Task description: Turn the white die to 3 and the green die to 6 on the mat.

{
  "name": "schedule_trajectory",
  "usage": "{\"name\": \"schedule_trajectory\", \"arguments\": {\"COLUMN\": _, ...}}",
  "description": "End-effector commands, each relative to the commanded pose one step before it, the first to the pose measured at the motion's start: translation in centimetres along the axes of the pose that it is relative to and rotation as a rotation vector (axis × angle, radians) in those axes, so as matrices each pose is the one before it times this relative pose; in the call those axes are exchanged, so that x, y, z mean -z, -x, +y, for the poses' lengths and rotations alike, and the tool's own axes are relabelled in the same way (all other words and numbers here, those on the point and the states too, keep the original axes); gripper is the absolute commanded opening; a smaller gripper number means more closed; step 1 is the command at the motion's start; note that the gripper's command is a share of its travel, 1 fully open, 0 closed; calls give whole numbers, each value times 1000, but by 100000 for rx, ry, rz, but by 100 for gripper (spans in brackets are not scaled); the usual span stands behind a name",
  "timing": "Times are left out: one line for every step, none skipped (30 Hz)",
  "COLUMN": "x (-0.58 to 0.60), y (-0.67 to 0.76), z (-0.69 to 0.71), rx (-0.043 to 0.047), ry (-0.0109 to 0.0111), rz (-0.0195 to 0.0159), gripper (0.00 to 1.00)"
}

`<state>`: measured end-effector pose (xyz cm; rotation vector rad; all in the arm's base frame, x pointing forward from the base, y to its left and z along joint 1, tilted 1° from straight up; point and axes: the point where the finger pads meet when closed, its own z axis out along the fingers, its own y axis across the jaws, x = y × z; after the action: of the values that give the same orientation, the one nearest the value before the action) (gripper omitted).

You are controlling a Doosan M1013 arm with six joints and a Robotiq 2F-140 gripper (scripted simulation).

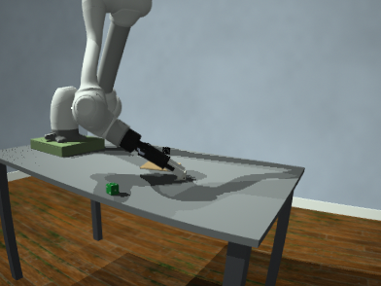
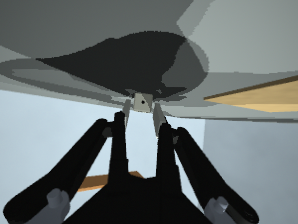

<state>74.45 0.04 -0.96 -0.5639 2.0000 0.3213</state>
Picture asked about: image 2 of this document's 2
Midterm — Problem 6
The white die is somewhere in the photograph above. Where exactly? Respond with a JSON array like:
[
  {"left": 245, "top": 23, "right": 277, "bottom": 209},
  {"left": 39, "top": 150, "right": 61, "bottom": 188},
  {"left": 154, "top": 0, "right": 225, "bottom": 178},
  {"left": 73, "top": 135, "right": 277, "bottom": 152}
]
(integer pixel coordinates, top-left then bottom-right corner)
[{"left": 133, "top": 92, "right": 153, "bottom": 113}]

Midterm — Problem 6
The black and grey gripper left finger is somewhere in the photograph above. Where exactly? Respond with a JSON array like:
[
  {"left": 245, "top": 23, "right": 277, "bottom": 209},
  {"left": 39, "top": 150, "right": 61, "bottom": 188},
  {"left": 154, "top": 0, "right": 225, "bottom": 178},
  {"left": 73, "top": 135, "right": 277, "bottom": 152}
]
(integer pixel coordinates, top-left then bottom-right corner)
[{"left": 3, "top": 99, "right": 132, "bottom": 224}]

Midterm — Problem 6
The tan rectangular mat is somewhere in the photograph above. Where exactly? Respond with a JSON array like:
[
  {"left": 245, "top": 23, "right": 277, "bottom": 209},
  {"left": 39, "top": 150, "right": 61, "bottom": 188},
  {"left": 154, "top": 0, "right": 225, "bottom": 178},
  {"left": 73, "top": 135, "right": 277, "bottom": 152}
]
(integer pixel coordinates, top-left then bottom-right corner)
[{"left": 203, "top": 75, "right": 298, "bottom": 112}]

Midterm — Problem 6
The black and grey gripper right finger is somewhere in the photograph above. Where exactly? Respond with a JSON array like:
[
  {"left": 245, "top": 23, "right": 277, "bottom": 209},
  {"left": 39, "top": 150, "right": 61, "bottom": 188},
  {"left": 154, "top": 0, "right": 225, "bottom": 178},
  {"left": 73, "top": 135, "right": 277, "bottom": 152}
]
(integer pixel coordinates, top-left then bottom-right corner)
[{"left": 153, "top": 103, "right": 259, "bottom": 224}]

